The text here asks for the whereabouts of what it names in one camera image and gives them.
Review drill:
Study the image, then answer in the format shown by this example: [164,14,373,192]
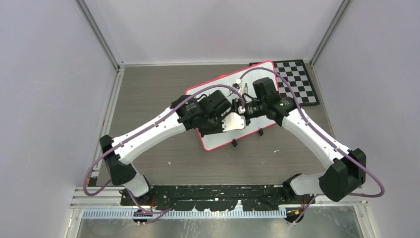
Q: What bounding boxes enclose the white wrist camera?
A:
[232,79,248,97]
[222,113,247,132]

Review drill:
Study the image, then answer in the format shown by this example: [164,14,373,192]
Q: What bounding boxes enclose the pink framed whiteboard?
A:
[185,61,278,151]

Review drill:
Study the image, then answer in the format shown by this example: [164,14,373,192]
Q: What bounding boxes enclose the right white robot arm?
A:
[244,77,366,204]

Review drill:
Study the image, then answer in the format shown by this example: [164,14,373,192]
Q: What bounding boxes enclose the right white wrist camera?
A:
[232,79,248,97]

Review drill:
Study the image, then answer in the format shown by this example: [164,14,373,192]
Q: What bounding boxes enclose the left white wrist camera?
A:
[222,113,247,132]

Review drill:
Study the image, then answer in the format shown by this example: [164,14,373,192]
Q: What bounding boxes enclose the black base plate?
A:
[120,185,311,212]

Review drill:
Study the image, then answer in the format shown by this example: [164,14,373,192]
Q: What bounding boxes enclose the slotted cable duct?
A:
[82,208,287,219]

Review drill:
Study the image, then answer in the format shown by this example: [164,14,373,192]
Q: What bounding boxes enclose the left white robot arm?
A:
[100,90,232,205]

